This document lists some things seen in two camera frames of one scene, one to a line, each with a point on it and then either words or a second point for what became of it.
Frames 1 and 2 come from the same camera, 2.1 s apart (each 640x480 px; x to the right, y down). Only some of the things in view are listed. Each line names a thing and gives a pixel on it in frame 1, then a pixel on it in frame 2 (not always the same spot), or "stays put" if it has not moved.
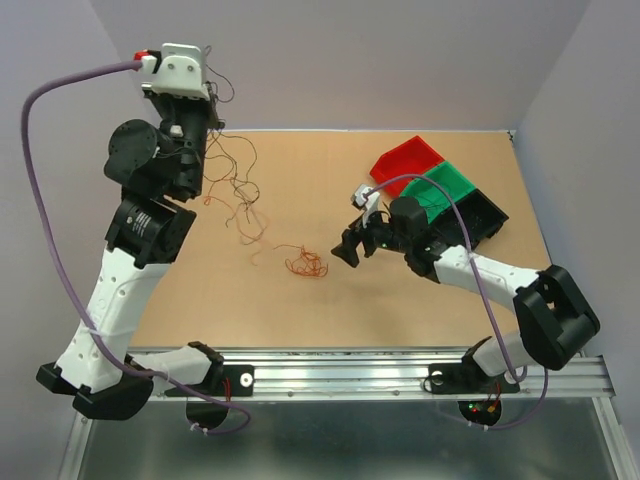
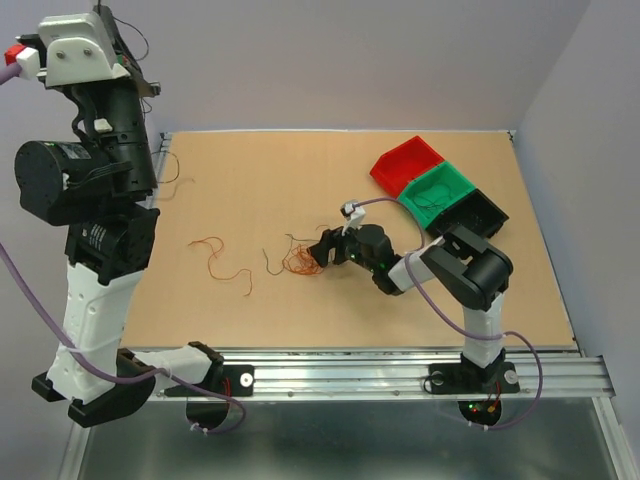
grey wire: (262, 231) -> (284, 258)
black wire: (217, 153) -> (151, 109)
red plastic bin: (415, 156) stays put
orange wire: (238, 225) -> (214, 253)
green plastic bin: (433, 199) stays put
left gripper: (163, 101) -> (141, 75)
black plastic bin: (483, 219) stays put
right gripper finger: (347, 250) -> (320, 251)
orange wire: (308, 263) stays put
